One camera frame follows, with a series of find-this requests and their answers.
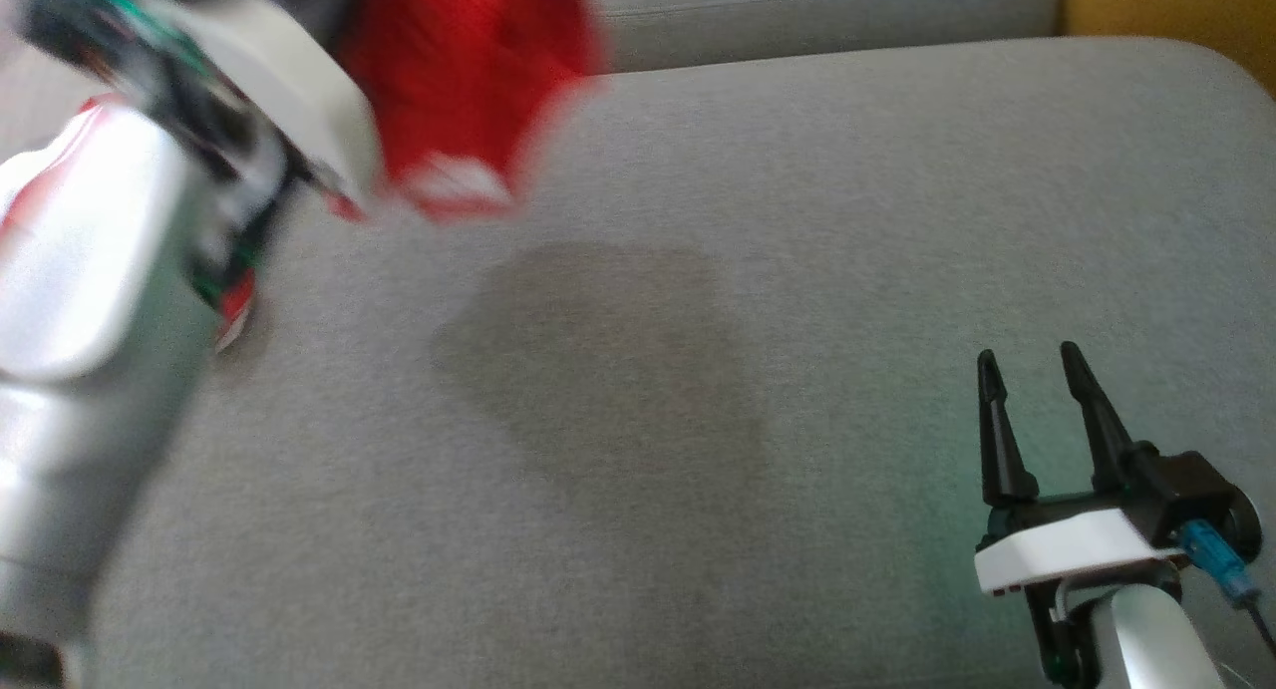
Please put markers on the grey sofa back cushion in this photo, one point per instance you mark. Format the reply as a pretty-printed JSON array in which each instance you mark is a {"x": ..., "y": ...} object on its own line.
[{"x": 817, "y": 11}]

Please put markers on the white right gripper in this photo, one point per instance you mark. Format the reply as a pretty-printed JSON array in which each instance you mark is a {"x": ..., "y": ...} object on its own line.
[{"x": 1067, "y": 549}]

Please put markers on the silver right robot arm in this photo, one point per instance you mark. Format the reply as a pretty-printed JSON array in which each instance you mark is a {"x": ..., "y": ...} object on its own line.
[{"x": 1146, "y": 639}]

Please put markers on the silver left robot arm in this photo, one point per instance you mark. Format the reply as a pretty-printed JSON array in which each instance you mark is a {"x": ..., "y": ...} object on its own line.
[{"x": 90, "y": 300}]

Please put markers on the red shorts white stripe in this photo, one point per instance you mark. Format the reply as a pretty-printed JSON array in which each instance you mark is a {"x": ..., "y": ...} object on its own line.
[{"x": 459, "y": 71}]

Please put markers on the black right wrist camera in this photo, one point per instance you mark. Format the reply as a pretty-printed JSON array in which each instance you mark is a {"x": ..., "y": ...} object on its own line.
[{"x": 1186, "y": 485}]

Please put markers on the yellow furniture panel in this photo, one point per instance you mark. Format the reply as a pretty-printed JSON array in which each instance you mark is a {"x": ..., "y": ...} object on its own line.
[{"x": 1176, "y": 11}]

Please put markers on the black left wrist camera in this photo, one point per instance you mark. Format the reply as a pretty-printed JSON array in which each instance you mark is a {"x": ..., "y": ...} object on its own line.
[{"x": 65, "y": 16}]

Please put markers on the blue right camera connector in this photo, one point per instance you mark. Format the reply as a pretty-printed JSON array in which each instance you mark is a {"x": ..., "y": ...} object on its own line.
[{"x": 1216, "y": 559}]

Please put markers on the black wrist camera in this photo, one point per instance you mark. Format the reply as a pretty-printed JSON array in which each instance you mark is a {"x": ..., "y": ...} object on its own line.
[
  {"x": 65, "y": 16},
  {"x": 1186, "y": 485}
]

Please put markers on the grey sofa seat cushion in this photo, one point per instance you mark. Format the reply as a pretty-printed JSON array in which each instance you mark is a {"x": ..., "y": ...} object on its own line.
[{"x": 797, "y": 320}]

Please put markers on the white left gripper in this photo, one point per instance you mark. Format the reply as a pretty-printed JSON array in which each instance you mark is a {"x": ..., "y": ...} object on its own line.
[{"x": 299, "y": 91}]

